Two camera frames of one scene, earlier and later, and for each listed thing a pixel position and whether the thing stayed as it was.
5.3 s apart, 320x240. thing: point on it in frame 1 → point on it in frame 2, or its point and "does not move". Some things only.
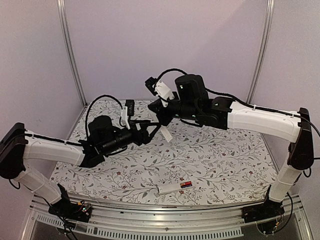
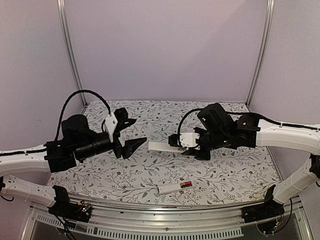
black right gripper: x=163 y=120 → x=191 y=152
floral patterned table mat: x=182 y=162 does not move
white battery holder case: x=175 y=187 does not move
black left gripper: x=139 y=140 → x=127 y=150
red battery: x=186 y=184 does not move
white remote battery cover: x=166 y=133 → x=163 y=146
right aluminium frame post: x=270 y=12 does not move
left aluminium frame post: x=63 y=16 does not move
